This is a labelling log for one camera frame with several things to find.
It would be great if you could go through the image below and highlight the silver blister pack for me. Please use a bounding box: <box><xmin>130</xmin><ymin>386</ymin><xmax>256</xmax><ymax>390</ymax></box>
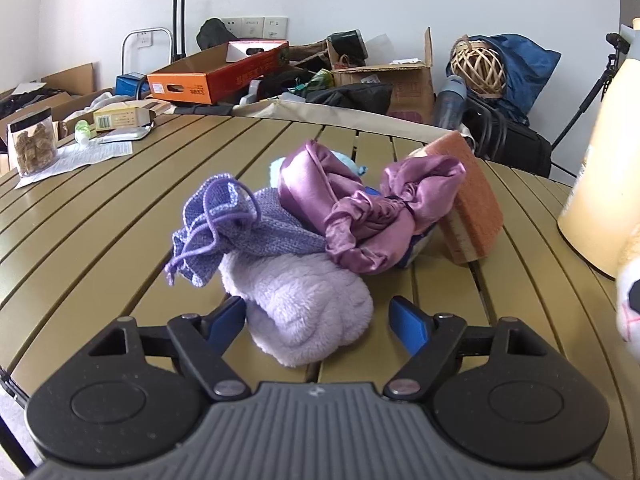
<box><xmin>97</xmin><ymin>125</ymin><xmax>152</xmax><ymax>145</ymax></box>

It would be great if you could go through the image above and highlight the blue printed box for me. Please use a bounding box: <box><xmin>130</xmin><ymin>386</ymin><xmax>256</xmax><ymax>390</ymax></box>
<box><xmin>116</xmin><ymin>74</ymin><xmax>151</xmax><ymax>98</ymax></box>

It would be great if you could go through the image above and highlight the light blue plush toy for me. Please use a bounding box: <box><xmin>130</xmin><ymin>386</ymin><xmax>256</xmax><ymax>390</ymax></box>
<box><xmin>270</xmin><ymin>149</ymin><xmax>436</xmax><ymax>267</ymax></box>

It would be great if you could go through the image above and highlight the printed paper leaflet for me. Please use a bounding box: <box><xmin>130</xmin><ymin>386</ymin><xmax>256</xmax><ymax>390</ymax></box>
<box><xmin>14</xmin><ymin>140</ymin><xmax>134</xmax><ymax>191</ymax></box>

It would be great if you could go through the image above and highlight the black backpack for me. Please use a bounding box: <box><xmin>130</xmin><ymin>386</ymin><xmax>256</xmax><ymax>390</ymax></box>
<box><xmin>465</xmin><ymin>95</ymin><xmax>553</xmax><ymax>178</ymax></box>

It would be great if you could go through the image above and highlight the grey water bottle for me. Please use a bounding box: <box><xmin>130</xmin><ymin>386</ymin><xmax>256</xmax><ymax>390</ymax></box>
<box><xmin>435</xmin><ymin>76</ymin><xmax>468</xmax><ymax>131</ymax></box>

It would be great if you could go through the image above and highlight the white plush toy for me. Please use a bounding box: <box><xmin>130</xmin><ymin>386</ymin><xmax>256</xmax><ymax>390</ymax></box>
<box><xmin>616</xmin><ymin>230</ymin><xmax>640</xmax><ymax>343</ymax></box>

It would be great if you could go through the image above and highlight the clear jar of brown snacks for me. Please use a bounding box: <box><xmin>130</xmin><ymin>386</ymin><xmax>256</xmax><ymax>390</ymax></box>
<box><xmin>7</xmin><ymin>108</ymin><xmax>57</xmax><ymax>178</ymax></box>

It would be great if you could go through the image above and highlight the cardboard box with dark clothes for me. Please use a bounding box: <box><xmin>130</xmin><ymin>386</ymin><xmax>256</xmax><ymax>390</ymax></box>
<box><xmin>0</xmin><ymin>62</ymin><xmax>96</xmax><ymax>116</ymax></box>

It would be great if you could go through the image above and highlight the purple knit drawstring pouch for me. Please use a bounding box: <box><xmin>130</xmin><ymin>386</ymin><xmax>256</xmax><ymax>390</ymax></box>
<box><xmin>165</xmin><ymin>175</ymin><xmax>327</xmax><ymax>288</ymax></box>

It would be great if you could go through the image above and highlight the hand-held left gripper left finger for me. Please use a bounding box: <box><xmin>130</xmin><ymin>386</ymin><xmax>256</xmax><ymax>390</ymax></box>
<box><xmin>87</xmin><ymin>296</ymin><xmax>251</xmax><ymax>402</ymax></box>

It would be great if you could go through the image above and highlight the lavender fuzzy plush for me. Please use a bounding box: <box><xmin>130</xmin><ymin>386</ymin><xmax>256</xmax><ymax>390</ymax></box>
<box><xmin>220</xmin><ymin>250</ymin><xmax>376</xmax><ymax>368</ymax></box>

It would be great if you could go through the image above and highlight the black camera tripod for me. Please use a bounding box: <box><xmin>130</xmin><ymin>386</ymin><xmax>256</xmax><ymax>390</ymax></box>
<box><xmin>550</xmin><ymin>32</ymin><xmax>631</xmax><ymax>181</ymax></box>

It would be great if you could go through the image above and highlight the cardboard box with grey clothes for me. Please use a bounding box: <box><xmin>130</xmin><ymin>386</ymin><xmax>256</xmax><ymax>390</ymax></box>
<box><xmin>0</xmin><ymin>87</ymin><xmax>126</xmax><ymax>171</ymax></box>

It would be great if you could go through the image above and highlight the brown rectangular block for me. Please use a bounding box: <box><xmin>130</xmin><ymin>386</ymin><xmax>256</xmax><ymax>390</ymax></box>
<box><xmin>407</xmin><ymin>132</ymin><xmax>505</xmax><ymax>266</ymax></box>

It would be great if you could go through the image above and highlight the open brown cardboard box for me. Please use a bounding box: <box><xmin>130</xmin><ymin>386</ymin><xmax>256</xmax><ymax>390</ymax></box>
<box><xmin>327</xmin><ymin>27</ymin><xmax>436</xmax><ymax>123</ymax></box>

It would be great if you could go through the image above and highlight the pink satin drawstring pouch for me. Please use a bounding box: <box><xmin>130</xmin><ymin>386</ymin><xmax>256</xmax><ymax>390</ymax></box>
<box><xmin>277</xmin><ymin>140</ymin><xmax>468</xmax><ymax>276</ymax></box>

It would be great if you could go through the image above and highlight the black flat bag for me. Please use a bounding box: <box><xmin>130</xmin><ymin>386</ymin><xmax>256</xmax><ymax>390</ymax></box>
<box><xmin>305</xmin><ymin>82</ymin><xmax>393</xmax><ymax>116</ymax></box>

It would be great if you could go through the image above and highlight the orange cardboard tray box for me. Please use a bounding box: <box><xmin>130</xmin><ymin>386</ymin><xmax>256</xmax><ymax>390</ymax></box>
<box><xmin>146</xmin><ymin>40</ymin><xmax>290</xmax><ymax>106</ymax></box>

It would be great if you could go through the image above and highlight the wicker ball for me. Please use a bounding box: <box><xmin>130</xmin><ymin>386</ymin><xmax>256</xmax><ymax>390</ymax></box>
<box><xmin>450</xmin><ymin>35</ymin><xmax>505</xmax><ymax>98</ymax></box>

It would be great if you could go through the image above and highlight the black pull handle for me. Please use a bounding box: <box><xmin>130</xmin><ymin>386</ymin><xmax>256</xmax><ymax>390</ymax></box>
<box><xmin>167</xmin><ymin>0</ymin><xmax>201</xmax><ymax>61</ymax></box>

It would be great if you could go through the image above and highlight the silver hand truck handle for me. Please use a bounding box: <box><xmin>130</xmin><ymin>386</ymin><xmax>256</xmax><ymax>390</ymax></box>
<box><xmin>121</xmin><ymin>27</ymin><xmax>173</xmax><ymax>78</ymax></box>

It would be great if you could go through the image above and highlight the tan paper carton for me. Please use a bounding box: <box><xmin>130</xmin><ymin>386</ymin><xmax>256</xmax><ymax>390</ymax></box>
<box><xmin>93</xmin><ymin>100</ymin><xmax>171</xmax><ymax>133</ymax></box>

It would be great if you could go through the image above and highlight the yellow thermos jug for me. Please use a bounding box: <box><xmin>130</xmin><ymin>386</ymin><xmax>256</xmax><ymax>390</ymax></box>
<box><xmin>557</xmin><ymin>17</ymin><xmax>640</xmax><ymax>281</ymax></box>

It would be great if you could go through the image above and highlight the black cloth bag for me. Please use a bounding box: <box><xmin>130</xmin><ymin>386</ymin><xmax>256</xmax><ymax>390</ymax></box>
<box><xmin>196</xmin><ymin>18</ymin><xmax>238</xmax><ymax>53</ymax></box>

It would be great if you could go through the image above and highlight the dark blue bag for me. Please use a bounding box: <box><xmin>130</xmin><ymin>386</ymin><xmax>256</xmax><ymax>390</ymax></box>
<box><xmin>447</xmin><ymin>34</ymin><xmax>562</xmax><ymax>126</ymax></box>

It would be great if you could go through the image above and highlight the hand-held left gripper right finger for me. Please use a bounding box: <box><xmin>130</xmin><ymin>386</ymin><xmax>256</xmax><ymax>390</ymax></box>
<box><xmin>382</xmin><ymin>295</ymin><xmax>553</xmax><ymax>402</ymax></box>

